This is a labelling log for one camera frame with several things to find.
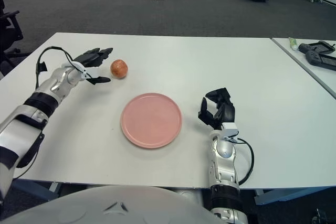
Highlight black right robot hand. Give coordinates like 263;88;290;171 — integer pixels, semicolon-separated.
198;87;236;132

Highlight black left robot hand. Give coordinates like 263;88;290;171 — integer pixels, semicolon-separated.
72;47;114;86

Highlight red apple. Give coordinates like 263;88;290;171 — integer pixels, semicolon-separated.
110;59;129;79

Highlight pink round plate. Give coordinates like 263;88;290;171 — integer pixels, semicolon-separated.
120;92;183;149

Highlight black office chair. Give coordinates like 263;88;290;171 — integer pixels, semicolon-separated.
0;0;29;78

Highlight green tube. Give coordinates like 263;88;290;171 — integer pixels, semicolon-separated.
288;37;299;51

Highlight black handheld remote controller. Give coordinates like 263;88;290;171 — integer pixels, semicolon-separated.
298;40;336;55

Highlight black controller with screen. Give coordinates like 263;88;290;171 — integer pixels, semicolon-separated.
306;50;336;71

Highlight small black floor object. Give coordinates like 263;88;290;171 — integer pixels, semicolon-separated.
312;208;329;224

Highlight grey robot torso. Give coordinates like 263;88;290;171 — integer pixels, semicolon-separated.
0;185;229;224

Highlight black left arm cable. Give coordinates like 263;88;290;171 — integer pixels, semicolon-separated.
12;47;87;180

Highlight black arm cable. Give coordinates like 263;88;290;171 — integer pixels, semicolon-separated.
12;47;87;180
235;138;255;185

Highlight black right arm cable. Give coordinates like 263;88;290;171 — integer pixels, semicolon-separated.
235;138;255;185

